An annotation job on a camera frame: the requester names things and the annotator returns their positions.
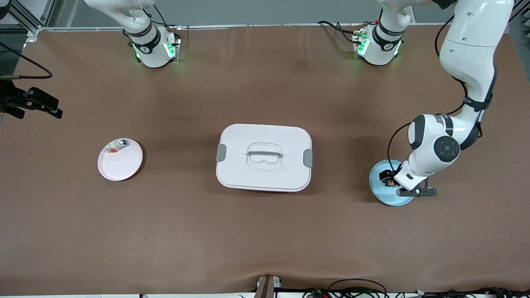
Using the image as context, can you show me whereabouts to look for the white lidded box grey latches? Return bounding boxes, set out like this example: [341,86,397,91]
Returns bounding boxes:
[215,123,314,193]

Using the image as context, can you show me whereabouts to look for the black cable bundle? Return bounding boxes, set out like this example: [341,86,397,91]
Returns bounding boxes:
[301,278,389,298]
[416,287,530,298]

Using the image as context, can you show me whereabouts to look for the aluminium frame post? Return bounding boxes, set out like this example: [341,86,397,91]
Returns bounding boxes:
[7,0,56,37]

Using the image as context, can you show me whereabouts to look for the brown camera mount bracket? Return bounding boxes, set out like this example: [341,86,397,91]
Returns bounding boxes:
[253,274,283,298]

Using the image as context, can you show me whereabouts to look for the light blue round plate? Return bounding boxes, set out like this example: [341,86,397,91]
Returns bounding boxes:
[369,159,415,207]

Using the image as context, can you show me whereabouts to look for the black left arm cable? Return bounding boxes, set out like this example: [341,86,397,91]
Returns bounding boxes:
[387,14,495,176]

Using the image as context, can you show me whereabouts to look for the black base power cables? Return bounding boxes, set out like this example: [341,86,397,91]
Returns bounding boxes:
[317,19,375,45]
[147,3,183,31]

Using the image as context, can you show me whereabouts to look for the pink round plate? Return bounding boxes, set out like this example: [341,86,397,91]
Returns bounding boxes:
[97,138,144,182]

